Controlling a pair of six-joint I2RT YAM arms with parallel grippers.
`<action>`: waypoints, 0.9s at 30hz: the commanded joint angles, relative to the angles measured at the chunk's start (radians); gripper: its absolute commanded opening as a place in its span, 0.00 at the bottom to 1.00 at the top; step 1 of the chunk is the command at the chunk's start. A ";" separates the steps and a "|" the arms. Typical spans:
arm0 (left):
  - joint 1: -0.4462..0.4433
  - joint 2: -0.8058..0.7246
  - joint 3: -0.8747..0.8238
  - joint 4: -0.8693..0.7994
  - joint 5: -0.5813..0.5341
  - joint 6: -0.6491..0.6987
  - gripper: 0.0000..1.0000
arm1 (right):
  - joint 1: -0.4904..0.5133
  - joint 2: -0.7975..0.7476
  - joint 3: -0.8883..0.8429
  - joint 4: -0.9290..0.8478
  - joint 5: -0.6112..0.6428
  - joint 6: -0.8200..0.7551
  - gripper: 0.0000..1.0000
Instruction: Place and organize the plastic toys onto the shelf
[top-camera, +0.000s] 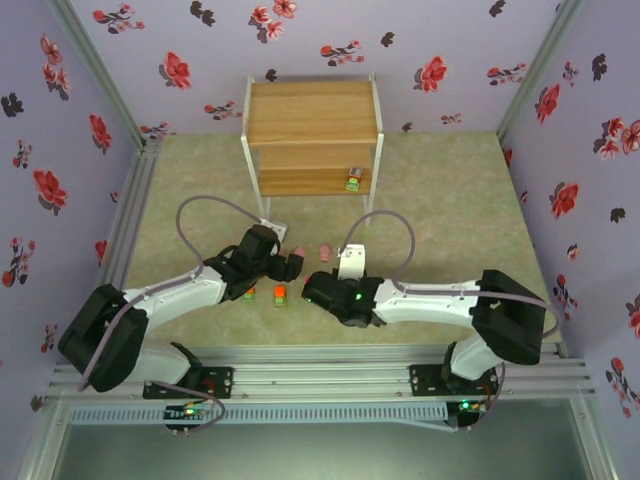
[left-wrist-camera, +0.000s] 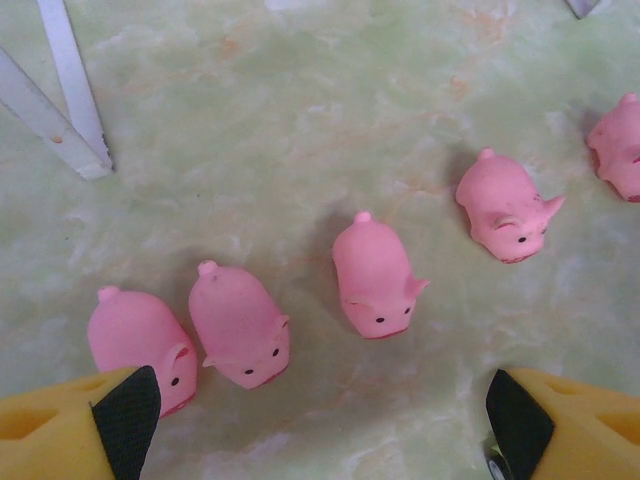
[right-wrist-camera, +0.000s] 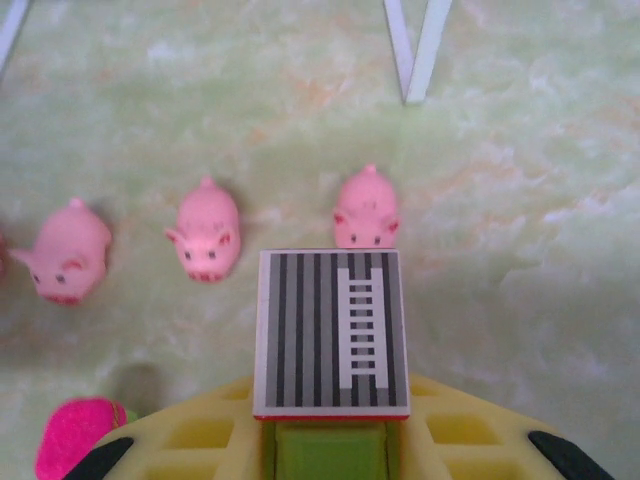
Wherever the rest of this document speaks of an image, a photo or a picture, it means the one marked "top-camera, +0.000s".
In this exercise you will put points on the green toy truck orange dome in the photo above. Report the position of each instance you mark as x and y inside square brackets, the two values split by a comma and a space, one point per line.
[249, 296]
[280, 296]

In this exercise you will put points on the green toy truck brown box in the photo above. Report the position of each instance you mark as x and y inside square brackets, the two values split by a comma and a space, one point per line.
[353, 179]

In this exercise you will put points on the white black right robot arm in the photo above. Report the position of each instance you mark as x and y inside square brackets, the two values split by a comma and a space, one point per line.
[430, 300]

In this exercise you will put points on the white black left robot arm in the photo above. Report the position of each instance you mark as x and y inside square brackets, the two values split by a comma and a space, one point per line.
[170, 295]

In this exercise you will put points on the grey metal sheet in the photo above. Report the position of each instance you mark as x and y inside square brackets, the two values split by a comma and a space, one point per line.
[320, 455]

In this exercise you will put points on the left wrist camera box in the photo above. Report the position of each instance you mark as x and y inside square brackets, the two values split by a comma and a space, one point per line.
[276, 229]

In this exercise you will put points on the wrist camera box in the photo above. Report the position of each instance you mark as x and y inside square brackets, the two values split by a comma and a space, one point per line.
[350, 262]
[276, 229]

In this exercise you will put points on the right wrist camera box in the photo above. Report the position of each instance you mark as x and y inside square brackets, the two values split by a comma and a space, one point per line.
[350, 262]

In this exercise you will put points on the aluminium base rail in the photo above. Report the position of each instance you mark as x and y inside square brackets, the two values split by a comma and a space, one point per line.
[320, 375]

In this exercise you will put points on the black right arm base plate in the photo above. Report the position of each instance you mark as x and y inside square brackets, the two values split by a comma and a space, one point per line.
[425, 380]

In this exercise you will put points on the aluminium side rail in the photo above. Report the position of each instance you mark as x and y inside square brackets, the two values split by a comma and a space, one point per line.
[125, 210]

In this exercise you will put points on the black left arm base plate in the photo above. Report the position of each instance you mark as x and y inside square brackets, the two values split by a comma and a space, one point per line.
[220, 382]

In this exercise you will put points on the wooden shelf white frame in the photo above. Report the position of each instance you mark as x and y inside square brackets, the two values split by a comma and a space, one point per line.
[310, 110]

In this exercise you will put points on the aluminium corner post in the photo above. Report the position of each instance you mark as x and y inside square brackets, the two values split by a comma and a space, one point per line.
[97, 70]
[537, 70]

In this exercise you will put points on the aluminium frame bar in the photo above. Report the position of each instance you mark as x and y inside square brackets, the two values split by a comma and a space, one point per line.
[42, 440]
[595, 440]

